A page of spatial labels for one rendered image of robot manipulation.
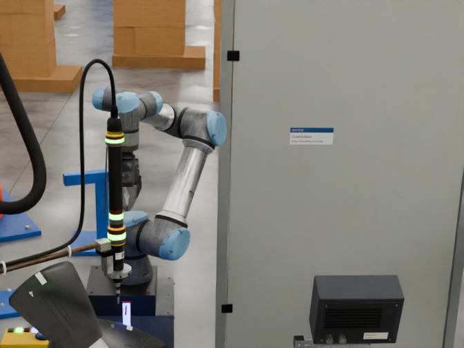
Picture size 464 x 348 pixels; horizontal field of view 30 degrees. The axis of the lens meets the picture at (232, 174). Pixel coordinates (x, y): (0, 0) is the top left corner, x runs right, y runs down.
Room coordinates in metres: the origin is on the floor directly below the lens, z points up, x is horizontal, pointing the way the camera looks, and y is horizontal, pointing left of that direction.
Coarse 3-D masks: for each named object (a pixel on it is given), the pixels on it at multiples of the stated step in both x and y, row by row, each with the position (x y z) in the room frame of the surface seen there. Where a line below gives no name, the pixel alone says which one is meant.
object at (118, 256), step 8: (112, 112) 1.97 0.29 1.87; (112, 120) 1.96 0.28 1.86; (120, 120) 1.97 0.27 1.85; (112, 128) 1.96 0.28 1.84; (120, 128) 1.97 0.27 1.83; (112, 248) 1.96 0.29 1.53; (120, 248) 1.96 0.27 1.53; (120, 256) 1.96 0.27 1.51; (120, 264) 1.96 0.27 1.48; (120, 280) 1.96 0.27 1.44
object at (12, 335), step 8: (8, 336) 2.31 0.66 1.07; (16, 336) 2.31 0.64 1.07; (24, 336) 2.31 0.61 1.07; (32, 336) 2.31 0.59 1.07; (0, 344) 2.26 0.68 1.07; (8, 344) 2.26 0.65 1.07; (16, 344) 2.26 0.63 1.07; (24, 344) 2.27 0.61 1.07; (32, 344) 2.27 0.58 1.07; (40, 344) 2.27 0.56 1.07
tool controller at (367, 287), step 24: (336, 288) 2.35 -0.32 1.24; (360, 288) 2.35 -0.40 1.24; (384, 288) 2.36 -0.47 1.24; (312, 312) 2.39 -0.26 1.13; (336, 312) 2.31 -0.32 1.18; (360, 312) 2.32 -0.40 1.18; (384, 312) 2.33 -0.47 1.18; (312, 336) 2.37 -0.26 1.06; (336, 336) 2.34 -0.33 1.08; (360, 336) 2.35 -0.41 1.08; (384, 336) 2.35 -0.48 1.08
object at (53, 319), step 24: (72, 264) 2.07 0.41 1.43; (24, 288) 1.93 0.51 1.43; (48, 288) 1.96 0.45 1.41; (72, 288) 2.00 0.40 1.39; (24, 312) 1.89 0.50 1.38; (48, 312) 1.92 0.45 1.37; (72, 312) 1.95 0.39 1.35; (48, 336) 1.88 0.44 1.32; (72, 336) 1.91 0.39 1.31; (96, 336) 1.93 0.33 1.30
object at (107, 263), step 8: (96, 240) 1.95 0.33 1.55; (96, 248) 1.94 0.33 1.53; (104, 248) 1.94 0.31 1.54; (104, 256) 1.93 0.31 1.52; (112, 256) 1.95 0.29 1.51; (104, 264) 1.95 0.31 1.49; (112, 264) 1.95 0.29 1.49; (104, 272) 1.96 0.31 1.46; (112, 272) 1.95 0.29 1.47; (120, 272) 1.95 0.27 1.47; (128, 272) 1.96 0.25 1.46
